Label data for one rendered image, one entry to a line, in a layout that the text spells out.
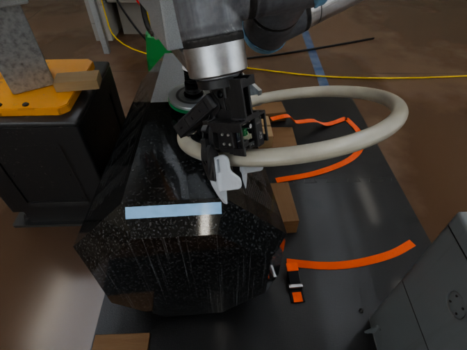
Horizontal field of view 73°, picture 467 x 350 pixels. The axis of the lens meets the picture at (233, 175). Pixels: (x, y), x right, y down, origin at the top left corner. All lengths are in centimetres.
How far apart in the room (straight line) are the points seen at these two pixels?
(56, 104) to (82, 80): 17
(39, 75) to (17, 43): 16
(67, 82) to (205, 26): 132
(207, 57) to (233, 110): 8
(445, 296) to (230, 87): 97
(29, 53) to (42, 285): 115
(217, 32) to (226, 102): 10
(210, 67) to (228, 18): 7
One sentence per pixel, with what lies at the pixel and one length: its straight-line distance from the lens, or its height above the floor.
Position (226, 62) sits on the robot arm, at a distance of 46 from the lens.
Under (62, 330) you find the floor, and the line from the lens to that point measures 185.
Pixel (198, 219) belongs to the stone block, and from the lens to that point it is 102.
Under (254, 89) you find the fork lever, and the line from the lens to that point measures 95.
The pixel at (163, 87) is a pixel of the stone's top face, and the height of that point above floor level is 81.
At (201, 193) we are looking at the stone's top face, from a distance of 103.
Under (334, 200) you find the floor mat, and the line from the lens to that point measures 214.
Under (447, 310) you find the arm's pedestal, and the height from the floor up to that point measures 61.
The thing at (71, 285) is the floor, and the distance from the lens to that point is 194.
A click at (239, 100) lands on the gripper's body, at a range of 47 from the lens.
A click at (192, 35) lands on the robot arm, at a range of 46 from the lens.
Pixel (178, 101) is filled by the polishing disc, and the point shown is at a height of 86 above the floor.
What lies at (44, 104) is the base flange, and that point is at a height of 78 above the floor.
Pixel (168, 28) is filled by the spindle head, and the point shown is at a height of 118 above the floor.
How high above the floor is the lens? 158
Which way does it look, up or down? 46 degrees down
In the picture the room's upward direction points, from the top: straight up
